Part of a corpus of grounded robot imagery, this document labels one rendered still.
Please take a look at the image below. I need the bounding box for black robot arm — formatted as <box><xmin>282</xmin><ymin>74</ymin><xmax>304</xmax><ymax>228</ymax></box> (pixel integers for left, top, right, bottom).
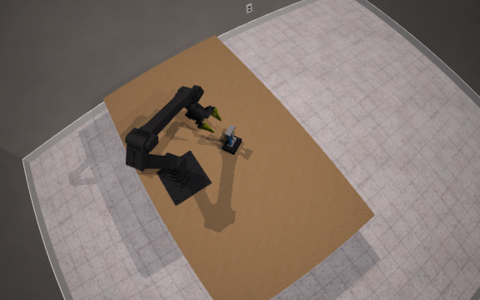
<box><xmin>125</xmin><ymin>85</ymin><xmax>204</xmax><ymax>188</ymax></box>

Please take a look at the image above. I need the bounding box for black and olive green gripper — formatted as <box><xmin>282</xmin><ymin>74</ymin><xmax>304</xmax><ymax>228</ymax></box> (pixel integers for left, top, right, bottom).
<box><xmin>191</xmin><ymin>103</ymin><xmax>222</xmax><ymax>133</ymax></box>

